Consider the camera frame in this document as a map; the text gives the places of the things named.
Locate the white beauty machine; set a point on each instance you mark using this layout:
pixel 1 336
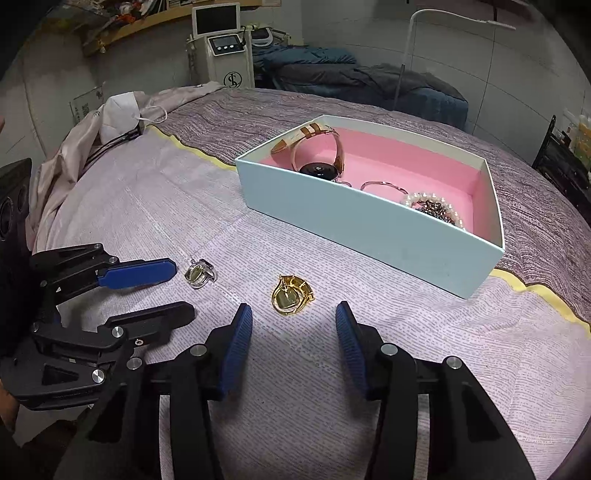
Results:
pixel 219 48

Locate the purple striped blanket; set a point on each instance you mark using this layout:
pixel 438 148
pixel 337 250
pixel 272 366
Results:
pixel 547 239

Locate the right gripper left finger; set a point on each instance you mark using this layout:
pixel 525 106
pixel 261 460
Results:
pixel 119 438

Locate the teal box pink lining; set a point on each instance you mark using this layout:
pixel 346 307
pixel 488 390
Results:
pixel 418 204

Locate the operator left hand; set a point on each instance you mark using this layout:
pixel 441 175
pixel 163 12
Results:
pixel 9 409

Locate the pink satin cloth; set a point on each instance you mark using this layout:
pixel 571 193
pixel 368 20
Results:
pixel 57 176

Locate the massage bed dark blankets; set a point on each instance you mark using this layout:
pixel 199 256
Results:
pixel 335 73

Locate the white face mask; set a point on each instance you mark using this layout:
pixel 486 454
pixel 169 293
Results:
pixel 124 112

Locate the beige leather strap watch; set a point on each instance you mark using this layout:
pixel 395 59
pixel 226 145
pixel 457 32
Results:
pixel 315 150

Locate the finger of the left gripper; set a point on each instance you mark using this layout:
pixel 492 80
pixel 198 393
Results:
pixel 61 274
pixel 148 325

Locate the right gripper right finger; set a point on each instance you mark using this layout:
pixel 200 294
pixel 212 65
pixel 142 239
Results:
pixel 468 436

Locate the black trolley rack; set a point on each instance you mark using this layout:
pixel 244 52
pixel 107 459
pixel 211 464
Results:
pixel 559 165

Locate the white floor lamp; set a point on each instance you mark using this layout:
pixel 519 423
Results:
pixel 454 48

